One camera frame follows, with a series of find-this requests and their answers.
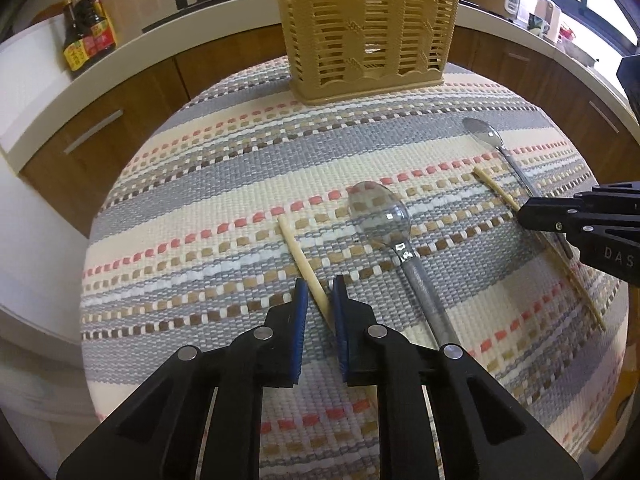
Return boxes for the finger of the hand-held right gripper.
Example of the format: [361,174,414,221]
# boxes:
[516,196,593,235]

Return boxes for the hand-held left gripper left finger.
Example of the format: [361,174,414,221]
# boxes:
[56,277,311,480]

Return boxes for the wooden chopstick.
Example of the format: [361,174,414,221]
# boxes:
[276,216,335,333]
[472,166,607,332]

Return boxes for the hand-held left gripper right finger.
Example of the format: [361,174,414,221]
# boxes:
[331,275,585,480]

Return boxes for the orange object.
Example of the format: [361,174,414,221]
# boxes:
[587,375,638,456]

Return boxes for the slim dark sauce bottle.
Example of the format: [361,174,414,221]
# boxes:
[62,0,93,73]

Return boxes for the large dark sauce bottle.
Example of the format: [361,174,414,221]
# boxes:
[75,0,117,58]

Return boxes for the clear spoon thick grey handle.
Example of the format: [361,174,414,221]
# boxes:
[347,181,458,348]

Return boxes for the black gas stove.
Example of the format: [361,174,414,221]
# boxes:
[141,0,281,35]

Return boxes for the yellow plastic utensil basket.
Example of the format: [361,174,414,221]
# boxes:
[269,0,465,107]

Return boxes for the clear spoon slim grey handle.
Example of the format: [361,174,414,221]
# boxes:
[462,117,576,261]

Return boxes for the pale pink electric kettle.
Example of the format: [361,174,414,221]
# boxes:
[535,0,561,41]

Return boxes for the striped woven table mat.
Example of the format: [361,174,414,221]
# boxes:
[80,55,631,480]

